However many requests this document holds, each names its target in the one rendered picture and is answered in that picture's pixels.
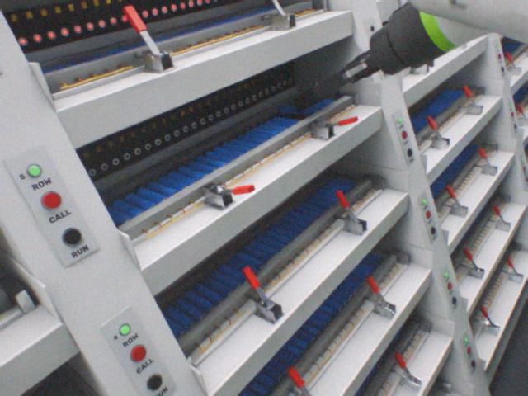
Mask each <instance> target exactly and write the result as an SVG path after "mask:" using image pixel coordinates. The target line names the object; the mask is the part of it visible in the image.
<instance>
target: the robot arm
mask: <svg viewBox="0 0 528 396"><path fill-rule="evenodd" d="M398 4H399V5H398V6H399V8H398V9H397V10H394V12H393V14H392V15H391V16H390V17H389V23H388V24H387V25H385V26H383V27H382V28H380V29H379V30H377V31H376V32H375V33H373V34H372V36H371V37H370V48H369V49H368V50H367V51H366V52H362V53H361V54H359V55H357V56H356V58H355V59H354V60H352V61H351V62H350V63H348V64H346V65H345V66H344V68H343V69H342V70H340V71H339V72H337V73H335V74H333V75H332V76H331V77H330V78H327V80H326V81H324V82H322V83H320V84H319V83H318V82H316V83H314V87H311V88H310V89H309V90H307V91H306V92H304V93H302V94H300V95H299V96H297V97H296V98H294V99H293V100H292V102H293V103H294V105H295V107H296V109H297V111H298V112H299V113H300V112H302V111H305V110H306V109H308V108H310V107H311V106H314V105H316V104H318V103H319V102H321V101H323V100H324V99H326V98H328V97H330V96H331V95H333V94H334V93H335V94H336V95H338V94H339V93H340V91H339V89H340V88H342V87H345V86H346V85H347V84H349V83H351V84H355V83H357V82H359V81H360V80H361V79H363V78H368V77H369V76H370V75H373V74H374V73H376V72H379V71H380V70H382V71H383V72H384V73H387V74H389V76H394V75H396V74H398V73H399V72H401V71H402V70H404V69H406V68H408V67H412V68H420V67H421V66H423V65H425V64H429V65H430V66H431V67H434V66H435V64H434V61H435V59H437V58H439V57H441V56H442V55H444V54H446V53H448V52H450V51H452V50H454V49H456V48H458V47H460V46H461V45H463V44H466V43H468V42H470V41H471V40H475V39H477V38H479V37H481V36H484V35H488V34H491V33H493V32H495V33H498V34H500V35H504V36H507V37H510V38H512V39H514V40H519V41H521V42H523V43H526V44H528V0H408V2H407V1H405V0H398Z"/></svg>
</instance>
